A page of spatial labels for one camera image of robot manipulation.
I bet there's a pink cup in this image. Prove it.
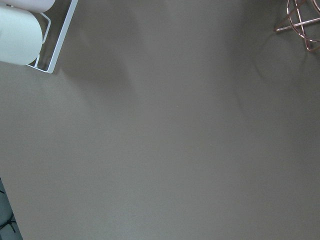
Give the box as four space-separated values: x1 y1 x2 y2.
1 0 55 13

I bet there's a copper wire bottle rack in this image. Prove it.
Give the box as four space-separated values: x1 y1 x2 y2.
273 0 320 53

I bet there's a white wire cup rack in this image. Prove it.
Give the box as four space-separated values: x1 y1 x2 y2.
28 0 78 74

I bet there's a white cup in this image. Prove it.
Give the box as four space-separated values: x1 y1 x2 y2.
0 5 43 65

